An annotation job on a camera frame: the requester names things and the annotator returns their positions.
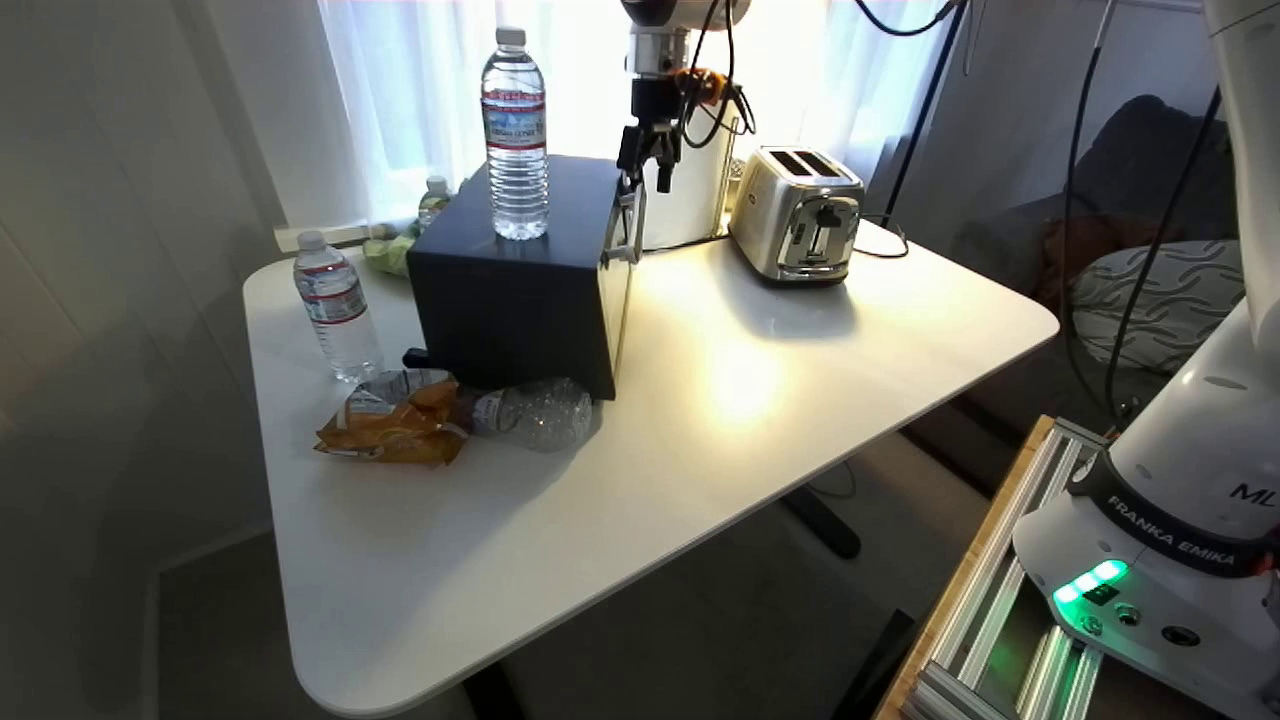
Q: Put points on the silver two-slot toaster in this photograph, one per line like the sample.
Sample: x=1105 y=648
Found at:
x=796 y=218

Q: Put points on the black toaster oven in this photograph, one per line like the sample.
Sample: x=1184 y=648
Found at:
x=511 y=315

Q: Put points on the brown crumpled snack bag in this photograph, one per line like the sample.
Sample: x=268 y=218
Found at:
x=414 y=430

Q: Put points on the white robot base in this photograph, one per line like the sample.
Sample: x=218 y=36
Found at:
x=1165 y=544

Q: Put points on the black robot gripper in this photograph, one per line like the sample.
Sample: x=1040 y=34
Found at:
x=663 y=104

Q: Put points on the clear crumpled plastic bag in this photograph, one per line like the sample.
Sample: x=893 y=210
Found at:
x=542 y=414

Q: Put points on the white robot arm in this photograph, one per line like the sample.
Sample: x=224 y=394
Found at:
x=670 y=36

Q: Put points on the white sheer curtain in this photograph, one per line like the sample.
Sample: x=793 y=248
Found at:
x=832 y=72

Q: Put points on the green plant leaves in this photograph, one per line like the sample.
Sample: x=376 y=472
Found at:
x=384 y=248

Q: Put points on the wooden aluminium robot stand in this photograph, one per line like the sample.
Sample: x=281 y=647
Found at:
x=992 y=613

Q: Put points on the water bottle beside oven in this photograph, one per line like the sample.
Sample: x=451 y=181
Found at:
x=338 y=311

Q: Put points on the grey striped cushion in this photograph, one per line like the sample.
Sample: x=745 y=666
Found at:
x=1157 y=304

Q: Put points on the water bottle on oven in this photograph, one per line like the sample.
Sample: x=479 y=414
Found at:
x=513 y=137

